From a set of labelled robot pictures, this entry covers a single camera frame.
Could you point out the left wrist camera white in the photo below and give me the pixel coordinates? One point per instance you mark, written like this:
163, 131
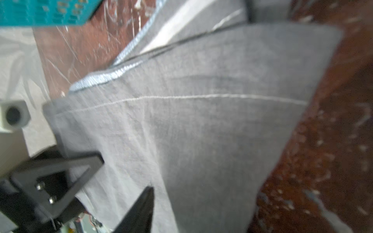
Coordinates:
14, 115

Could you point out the teal plastic basket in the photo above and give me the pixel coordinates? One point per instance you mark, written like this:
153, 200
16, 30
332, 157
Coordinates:
46, 13

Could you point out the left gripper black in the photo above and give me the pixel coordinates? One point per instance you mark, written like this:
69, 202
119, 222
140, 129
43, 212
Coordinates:
46, 186

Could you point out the plain grey pillowcase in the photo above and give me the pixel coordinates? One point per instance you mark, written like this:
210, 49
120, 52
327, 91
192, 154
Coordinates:
201, 111

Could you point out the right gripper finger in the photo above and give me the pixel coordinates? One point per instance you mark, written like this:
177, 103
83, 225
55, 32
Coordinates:
140, 216

